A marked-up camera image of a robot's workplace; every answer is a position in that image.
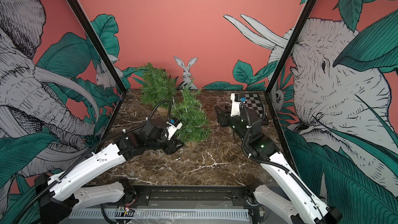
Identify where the small tree wooden base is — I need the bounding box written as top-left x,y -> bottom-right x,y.
185,142 -> 199,148

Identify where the large tree wooden base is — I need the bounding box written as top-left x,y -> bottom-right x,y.
157,107 -> 169,117

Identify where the small green christmas tree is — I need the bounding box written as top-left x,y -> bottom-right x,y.
172,86 -> 210,144

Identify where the clear string light wire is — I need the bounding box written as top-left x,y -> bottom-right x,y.
124,99 -> 249,184

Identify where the large green christmas tree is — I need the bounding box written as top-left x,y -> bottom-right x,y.
136,63 -> 177,107

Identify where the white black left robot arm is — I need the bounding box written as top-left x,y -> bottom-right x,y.
12,100 -> 184,224

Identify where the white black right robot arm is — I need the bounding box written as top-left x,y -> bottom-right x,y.
215,103 -> 343,224

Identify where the black white chessboard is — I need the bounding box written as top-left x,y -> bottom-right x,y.
234,93 -> 269,125

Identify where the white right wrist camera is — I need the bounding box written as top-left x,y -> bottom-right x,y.
231,93 -> 246,117

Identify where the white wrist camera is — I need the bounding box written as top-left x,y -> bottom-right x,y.
231,93 -> 246,117
166,118 -> 182,140

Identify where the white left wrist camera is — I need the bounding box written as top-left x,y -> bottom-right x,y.
166,118 -> 182,140

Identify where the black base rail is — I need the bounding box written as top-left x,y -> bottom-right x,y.
124,184 -> 259,207

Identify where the white slotted cable tray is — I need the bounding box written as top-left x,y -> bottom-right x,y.
68,208 -> 251,223

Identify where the black frame post right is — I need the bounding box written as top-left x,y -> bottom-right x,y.
265,0 -> 317,96

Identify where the black frame post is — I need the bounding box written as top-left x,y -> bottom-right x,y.
265,0 -> 317,96
66,0 -> 127,94

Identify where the black frame post left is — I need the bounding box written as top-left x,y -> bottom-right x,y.
66,0 -> 127,94

